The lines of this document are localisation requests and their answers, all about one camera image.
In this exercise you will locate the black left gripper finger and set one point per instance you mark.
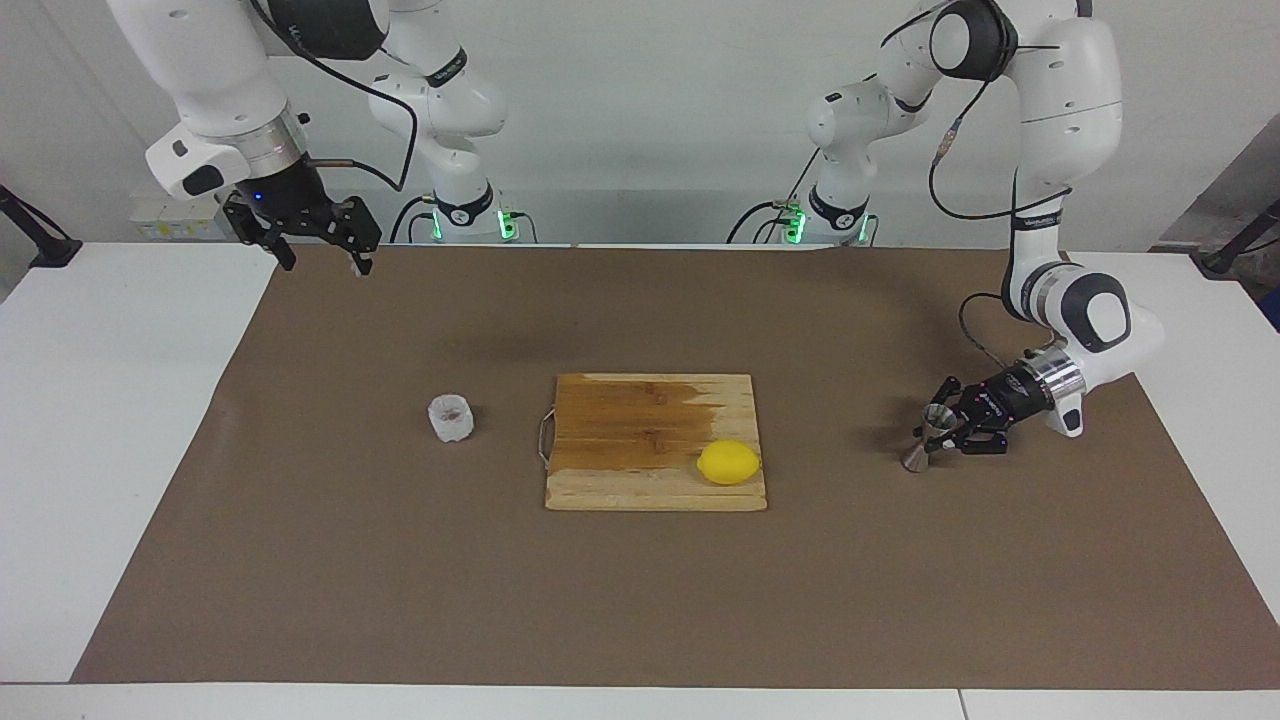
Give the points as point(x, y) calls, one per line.
point(980, 442)
point(960, 392)

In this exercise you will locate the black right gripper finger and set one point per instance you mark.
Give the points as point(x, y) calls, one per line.
point(255, 228)
point(362, 235)

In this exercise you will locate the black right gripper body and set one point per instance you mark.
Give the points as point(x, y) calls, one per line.
point(285, 200)

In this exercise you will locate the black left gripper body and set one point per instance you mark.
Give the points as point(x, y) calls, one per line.
point(1005, 405)

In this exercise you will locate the steel double jigger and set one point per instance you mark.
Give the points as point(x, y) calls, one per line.
point(935, 425)

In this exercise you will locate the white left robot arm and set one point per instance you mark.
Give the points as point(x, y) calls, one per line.
point(1070, 80)

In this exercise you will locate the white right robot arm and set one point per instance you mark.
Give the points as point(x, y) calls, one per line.
point(210, 60)

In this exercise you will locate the yellow lemon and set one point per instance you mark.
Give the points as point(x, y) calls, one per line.
point(729, 463)

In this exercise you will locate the brown table mat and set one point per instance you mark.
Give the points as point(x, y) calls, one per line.
point(400, 580)

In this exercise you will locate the white boxes by wall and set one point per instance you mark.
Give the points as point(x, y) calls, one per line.
point(165, 225)

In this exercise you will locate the black camera stand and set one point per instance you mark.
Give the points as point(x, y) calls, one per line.
point(45, 245)
point(1235, 250)

